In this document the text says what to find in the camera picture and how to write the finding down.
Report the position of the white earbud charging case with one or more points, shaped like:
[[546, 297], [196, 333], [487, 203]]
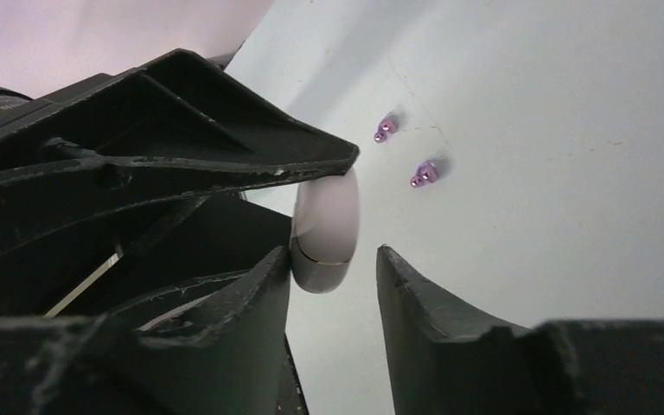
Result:
[[325, 228]]

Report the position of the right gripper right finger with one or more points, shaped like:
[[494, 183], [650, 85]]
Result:
[[446, 356]]

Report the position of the purple earbud right one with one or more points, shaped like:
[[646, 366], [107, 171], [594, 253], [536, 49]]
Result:
[[426, 173]]

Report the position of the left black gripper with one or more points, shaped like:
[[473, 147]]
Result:
[[174, 127]]

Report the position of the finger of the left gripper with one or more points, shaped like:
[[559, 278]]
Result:
[[158, 245]]

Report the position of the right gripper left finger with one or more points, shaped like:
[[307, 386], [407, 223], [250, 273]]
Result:
[[212, 345]]

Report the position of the purple earbud one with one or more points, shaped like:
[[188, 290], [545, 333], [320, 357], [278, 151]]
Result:
[[386, 127], [426, 173]]

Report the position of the purple earbud left one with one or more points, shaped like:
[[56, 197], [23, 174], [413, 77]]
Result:
[[386, 127]]

